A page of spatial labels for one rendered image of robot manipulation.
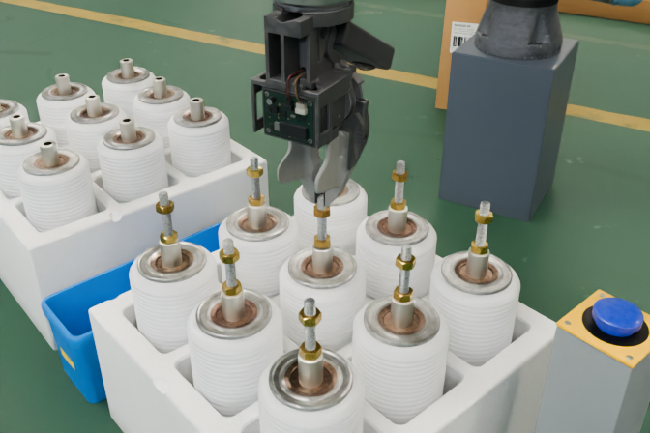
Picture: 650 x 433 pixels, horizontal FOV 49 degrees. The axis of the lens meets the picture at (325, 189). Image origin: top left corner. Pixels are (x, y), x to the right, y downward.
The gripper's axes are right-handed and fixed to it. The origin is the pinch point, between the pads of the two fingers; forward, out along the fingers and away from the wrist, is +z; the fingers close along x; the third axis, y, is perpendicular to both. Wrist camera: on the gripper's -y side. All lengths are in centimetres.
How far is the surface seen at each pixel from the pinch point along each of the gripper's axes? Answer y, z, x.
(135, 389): 16.1, 22.1, -14.8
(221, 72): -94, 34, -89
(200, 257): 6.1, 9.4, -12.5
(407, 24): -161, 34, -62
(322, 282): 3.1, 9.4, 1.5
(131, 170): -9.1, 12.5, -37.9
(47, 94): -18, 9, -65
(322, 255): 1.5, 7.2, 0.6
